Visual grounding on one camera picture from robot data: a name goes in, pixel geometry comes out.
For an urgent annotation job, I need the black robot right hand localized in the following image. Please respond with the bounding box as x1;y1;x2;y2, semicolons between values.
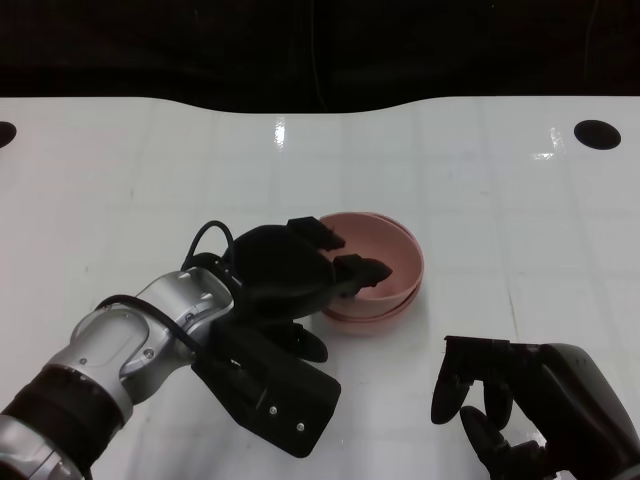
430;334;640;480

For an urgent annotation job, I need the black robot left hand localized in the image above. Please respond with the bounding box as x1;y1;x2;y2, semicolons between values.
222;216;396;364

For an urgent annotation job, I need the pink plastic bowl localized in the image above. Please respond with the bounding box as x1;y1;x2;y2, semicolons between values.
322;215;425;321
318;211;425;311
324;299;414;338

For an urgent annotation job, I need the black backdrop cloth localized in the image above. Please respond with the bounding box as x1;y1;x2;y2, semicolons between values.
0;0;640;114

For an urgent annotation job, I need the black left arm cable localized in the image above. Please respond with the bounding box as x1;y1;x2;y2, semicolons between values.
97;220;239;364

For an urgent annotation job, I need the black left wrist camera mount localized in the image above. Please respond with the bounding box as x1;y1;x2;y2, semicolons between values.
192;319;342;459

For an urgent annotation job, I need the thin cable behind table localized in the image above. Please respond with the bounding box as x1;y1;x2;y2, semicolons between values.
308;0;329;112

